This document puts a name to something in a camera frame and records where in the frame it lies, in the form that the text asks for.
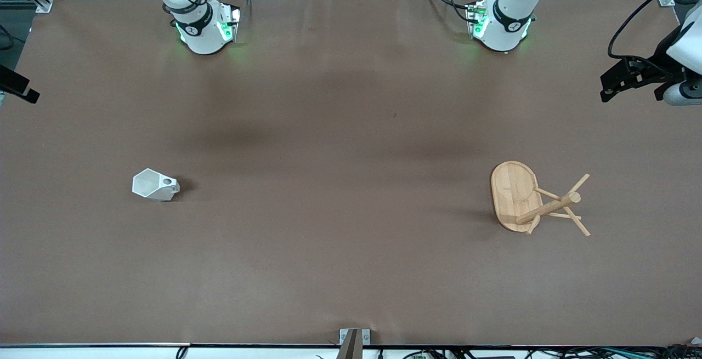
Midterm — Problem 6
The white faceted geometric cup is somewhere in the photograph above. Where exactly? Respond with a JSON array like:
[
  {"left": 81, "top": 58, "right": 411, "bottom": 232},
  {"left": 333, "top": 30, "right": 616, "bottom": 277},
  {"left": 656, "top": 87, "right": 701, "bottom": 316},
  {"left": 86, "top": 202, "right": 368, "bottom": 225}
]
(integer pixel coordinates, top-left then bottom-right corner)
[{"left": 132, "top": 168, "right": 180, "bottom": 202}]

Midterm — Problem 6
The wooden cup rack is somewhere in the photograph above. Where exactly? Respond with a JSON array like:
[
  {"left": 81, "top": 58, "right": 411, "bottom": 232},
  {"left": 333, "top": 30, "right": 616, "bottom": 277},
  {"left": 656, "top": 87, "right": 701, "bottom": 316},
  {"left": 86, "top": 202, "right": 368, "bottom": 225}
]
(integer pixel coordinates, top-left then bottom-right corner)
[{"left": 490, "top": 161, "right": 592, "bottom": 237}]

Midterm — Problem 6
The brown table cover sheet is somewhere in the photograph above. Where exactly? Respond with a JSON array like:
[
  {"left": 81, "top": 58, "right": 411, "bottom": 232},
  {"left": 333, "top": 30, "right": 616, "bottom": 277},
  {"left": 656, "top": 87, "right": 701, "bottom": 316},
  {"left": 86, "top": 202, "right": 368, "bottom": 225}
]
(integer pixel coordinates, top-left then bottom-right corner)
[{"left": 0, "top": 0, "right": 702, "bottom": 347}]

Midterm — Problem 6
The grey metal mounting bracket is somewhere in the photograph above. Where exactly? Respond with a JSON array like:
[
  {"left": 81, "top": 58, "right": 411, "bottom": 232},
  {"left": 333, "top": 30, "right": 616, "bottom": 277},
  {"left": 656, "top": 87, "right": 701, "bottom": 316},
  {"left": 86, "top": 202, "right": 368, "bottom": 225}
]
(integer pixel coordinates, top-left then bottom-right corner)
[{"left": 339, "top": 328, "right": 371, "bottom": 346}]

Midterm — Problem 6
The dark camera mount post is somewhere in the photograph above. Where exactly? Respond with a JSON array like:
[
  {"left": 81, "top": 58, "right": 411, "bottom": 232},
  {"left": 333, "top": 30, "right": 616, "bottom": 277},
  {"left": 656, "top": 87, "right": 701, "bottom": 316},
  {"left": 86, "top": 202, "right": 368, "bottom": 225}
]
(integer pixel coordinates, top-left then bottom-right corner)
[{"left": 336, "top": 330, "right": 364, "bottom": 359}]

